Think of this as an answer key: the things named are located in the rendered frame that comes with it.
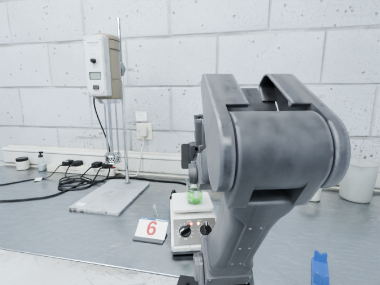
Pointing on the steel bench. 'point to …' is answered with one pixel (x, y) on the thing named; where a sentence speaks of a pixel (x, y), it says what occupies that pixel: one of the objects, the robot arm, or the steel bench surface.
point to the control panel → (194, 237)
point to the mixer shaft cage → (111, 138)
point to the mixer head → (103, 68)
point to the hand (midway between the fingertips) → (195, 149)
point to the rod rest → (320, 269)
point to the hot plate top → (180, 203)
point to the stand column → (123, 108)
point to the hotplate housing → (187, 218)
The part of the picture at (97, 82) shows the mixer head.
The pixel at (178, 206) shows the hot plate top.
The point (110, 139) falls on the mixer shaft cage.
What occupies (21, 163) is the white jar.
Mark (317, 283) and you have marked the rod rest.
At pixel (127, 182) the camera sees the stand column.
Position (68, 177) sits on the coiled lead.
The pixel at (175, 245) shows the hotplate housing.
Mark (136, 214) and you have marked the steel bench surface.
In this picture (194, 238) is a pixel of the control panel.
